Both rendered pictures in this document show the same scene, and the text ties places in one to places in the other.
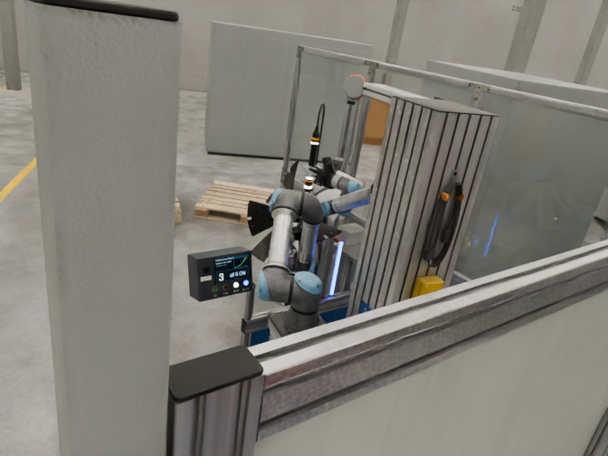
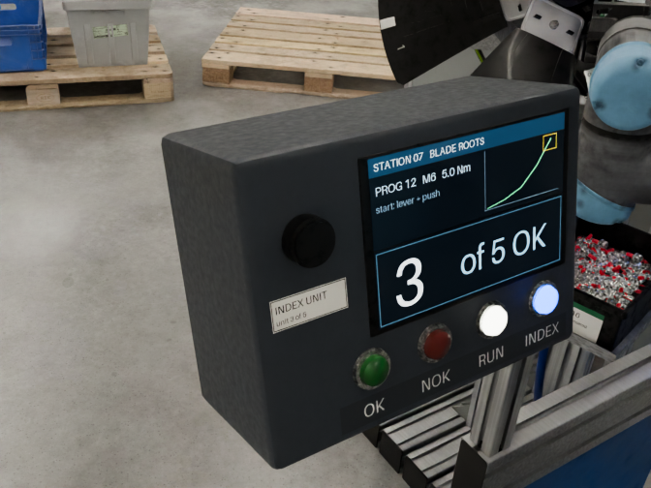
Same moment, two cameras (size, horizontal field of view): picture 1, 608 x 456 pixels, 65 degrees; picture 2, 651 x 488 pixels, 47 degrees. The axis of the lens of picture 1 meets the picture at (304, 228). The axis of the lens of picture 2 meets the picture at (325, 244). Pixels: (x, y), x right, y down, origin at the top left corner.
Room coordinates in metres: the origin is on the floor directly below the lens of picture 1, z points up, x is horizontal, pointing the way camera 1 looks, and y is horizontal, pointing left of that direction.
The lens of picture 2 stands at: (1.41, 0.35, 1.42)
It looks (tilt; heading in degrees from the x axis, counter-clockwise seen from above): 33 degrees down; 4
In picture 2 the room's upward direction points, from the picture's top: 4 degrees clockwise
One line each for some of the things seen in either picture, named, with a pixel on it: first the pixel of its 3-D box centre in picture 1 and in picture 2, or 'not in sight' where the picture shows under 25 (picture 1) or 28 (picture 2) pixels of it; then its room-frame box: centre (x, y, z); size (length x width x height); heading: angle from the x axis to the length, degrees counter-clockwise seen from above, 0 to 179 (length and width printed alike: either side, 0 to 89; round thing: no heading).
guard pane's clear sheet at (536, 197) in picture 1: (402, 159); not in sight; (3.01, -0.55, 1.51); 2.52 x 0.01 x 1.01; 38
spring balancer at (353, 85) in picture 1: (355, 86); not in sight; (3.25, -0.19, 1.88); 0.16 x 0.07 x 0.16; 73
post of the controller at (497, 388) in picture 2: (249, 300); (508, 370); (1.95, 0.20, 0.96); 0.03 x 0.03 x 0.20; 38
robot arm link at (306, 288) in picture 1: (305, 290); not in sight; (1.71, -0.04, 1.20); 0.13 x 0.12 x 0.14; 92
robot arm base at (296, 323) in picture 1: (303, 314); not in sight; (1.71, -0.05, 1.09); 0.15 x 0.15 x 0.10
